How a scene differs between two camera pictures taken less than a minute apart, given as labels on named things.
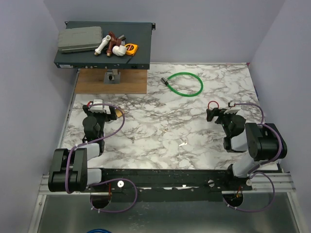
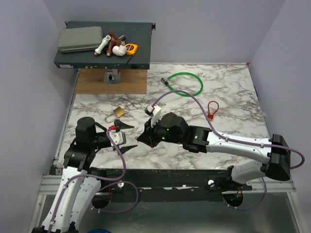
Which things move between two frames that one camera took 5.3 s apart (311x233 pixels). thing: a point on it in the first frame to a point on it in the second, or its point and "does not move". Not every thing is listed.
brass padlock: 118,113 does not move
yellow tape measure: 131,49 does not move
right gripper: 216,112 to 147,137
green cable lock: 165,81 does not move
